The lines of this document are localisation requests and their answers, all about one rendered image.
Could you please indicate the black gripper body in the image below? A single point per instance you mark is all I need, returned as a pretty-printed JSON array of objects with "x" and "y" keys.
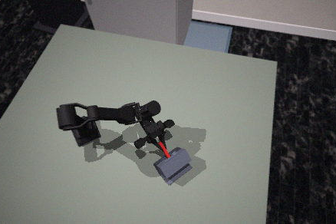
[{"x": 140, "y": 142}]

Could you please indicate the grey sloped panel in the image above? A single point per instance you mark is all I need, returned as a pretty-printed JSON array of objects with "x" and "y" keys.
[{"x": 175, "y": 166}]

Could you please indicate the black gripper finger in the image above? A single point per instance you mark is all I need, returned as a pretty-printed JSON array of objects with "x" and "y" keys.
[
  {"x": 161, "y": 137},
  {"x": 156, "y": 144}
]

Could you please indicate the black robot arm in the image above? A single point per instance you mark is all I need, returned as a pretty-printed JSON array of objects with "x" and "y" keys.
[{"x": 123, "y": 115}]

